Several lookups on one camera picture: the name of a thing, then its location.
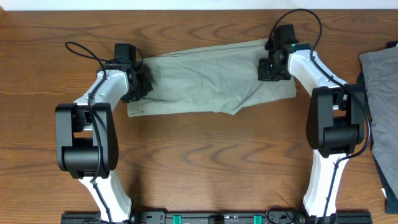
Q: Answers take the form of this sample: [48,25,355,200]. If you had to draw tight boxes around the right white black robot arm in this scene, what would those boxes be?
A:
[257,24,372,223]

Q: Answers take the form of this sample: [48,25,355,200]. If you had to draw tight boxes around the dark folded cloth pile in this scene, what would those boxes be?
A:
[356,42,398,215]

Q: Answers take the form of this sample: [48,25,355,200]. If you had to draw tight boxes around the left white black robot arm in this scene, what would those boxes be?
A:
[55,43,153,223]

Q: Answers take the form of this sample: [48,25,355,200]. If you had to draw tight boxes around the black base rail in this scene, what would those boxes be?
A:
[60,208,373,224]

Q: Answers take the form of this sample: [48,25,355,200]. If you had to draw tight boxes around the grey folded garment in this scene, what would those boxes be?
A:
[358,45,398,200]

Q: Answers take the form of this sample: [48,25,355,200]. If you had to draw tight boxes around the khaki green shorts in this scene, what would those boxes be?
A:
[127,39,296,117]

